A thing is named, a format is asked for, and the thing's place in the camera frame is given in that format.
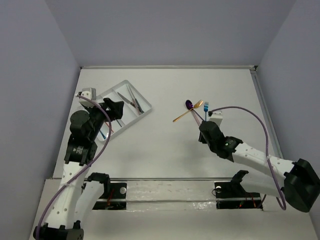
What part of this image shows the gold spoon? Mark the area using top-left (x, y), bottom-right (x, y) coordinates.
top-left (172, 100), bottom-right (204, 123)

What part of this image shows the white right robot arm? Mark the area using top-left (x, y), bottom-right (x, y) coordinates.
top-left (199, 121), bottom-right (320, 213)

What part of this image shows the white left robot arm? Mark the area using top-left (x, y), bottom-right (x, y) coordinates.
top-left (33, 96), bottom-right (124, 240)

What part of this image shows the white cutlery tray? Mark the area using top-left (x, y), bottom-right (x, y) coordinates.
top-left (96, 80), bottom-right (152, 143)

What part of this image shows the purple spoon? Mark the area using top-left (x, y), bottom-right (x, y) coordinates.
top-left (185, 99), bottom-right (204, 121)

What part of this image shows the dark handled knife in tray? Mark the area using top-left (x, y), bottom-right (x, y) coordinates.
top-left (117, 92), bottom-right (143, 114)

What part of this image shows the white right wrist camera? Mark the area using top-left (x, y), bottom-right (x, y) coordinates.
top-left (208, 110), bottom-right (223, 127)

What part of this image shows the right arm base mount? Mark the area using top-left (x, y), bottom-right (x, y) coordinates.
top-left (211, 182), bottom-right (263, 210)

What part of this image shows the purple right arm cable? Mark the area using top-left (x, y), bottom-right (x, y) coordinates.
top-left (208, 106), bottom-right (287, 211)

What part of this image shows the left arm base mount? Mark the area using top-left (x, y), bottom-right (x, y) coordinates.
top-left (92, 182), bottom-right (127, 211)

